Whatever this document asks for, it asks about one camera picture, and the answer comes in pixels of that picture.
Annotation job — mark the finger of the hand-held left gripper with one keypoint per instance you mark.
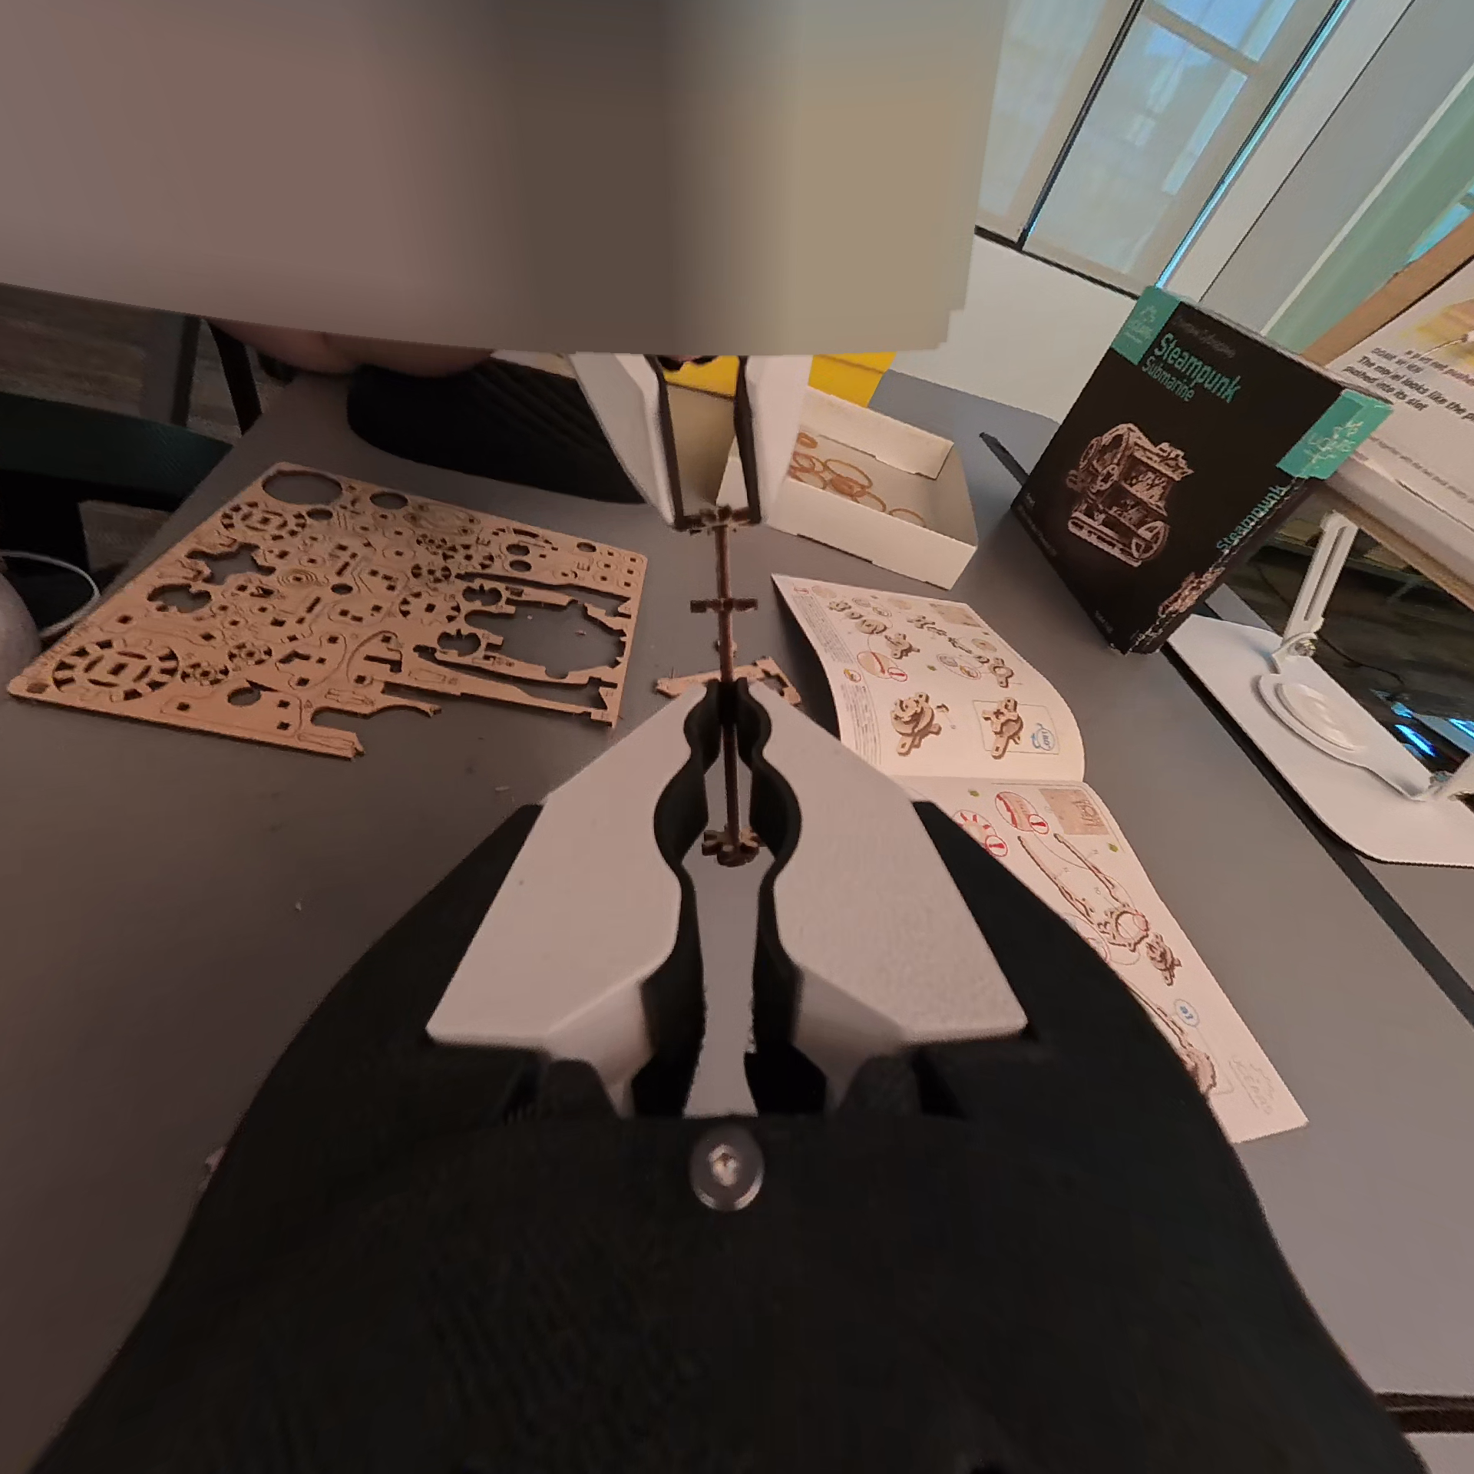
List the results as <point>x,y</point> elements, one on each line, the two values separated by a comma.
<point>622,414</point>
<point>778,414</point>

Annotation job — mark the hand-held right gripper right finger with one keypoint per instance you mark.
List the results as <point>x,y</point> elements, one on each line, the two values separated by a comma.
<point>887,921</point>

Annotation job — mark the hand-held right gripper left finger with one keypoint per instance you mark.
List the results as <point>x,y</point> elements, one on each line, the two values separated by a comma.
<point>554,921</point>

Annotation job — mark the small wooden gear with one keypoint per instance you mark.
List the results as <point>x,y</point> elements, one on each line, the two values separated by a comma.
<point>712,519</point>

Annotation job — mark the wooden parts sheet fragment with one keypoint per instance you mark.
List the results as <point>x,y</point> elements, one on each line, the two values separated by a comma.
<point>775,679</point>

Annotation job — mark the black model kit box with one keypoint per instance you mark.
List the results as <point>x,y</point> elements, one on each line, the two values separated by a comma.
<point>1152,494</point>

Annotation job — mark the laser-cut wooden parts sheet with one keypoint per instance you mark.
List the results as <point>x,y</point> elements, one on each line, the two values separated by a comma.
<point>231,714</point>

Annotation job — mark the pile of rubber bands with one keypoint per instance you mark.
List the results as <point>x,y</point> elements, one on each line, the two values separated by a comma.
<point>847,466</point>

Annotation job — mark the yellow object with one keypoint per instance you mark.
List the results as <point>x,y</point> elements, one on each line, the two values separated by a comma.
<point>852,370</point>

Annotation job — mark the white cardboard tray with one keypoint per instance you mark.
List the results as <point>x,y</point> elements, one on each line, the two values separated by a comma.
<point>877,540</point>

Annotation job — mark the instruction booklet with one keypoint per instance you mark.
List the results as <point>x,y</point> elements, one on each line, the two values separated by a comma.
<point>1036,737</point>

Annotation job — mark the white board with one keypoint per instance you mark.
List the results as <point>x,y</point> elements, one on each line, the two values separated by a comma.
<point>1221,679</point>

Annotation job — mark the window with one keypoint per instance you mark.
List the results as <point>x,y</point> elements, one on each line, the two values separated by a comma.
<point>1152,114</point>

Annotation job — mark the dark office chair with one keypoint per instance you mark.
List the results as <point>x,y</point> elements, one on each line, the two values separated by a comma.
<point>92,449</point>

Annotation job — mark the white folding magnifier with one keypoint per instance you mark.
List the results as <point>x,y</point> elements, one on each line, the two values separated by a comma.
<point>1319,580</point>

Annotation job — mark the grey rounded object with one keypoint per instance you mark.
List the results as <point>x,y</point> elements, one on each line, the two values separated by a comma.
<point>12,651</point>

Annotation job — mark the printed display board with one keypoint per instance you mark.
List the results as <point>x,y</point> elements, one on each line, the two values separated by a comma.
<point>1429,391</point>

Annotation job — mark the black metal frame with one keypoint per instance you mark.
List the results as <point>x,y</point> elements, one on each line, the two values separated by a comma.
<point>236,379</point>

